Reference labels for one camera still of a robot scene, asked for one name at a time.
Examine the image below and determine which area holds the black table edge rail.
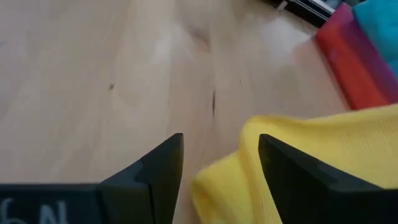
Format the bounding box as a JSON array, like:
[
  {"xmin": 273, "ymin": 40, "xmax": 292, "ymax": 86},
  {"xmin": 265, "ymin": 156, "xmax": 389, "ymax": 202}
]
[{"xmin": 264, "ymin": 0, "xmax": 337, "ymax": 29}]

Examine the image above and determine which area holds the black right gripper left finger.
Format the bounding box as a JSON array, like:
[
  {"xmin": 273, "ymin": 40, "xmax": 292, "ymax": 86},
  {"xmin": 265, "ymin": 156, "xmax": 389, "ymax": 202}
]
[{"xmin": 0, "ymin": 133, "xmax": 185, "ymax": 224}]

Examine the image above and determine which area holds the pink plastic basket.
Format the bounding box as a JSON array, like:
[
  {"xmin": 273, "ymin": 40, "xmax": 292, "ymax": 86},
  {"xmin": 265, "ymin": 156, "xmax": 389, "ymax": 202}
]
[{"xmin": 314, "ymin": 2, "xmax": 398, "ymax": 110}]

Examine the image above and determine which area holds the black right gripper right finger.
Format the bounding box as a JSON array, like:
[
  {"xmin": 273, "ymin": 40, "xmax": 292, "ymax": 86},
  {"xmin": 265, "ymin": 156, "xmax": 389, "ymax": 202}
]
[{"xmin": 257, "ymin": 133, "xmax": 398, "ymax": 224}]

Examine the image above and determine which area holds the yellow microfiber towel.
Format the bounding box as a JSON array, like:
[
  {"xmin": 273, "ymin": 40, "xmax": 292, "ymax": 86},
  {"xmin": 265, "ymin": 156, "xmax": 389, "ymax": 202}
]
[{"xmin": 190, "ymin": 104, "xmax": 398, "ymax": 224}]

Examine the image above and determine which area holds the teal microfiber towel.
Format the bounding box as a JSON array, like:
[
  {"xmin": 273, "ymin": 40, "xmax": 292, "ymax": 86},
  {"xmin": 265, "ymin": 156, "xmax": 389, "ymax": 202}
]
[{"xmin": 352, "ymin": 0, "xmax": 398, "ymax": 78}]

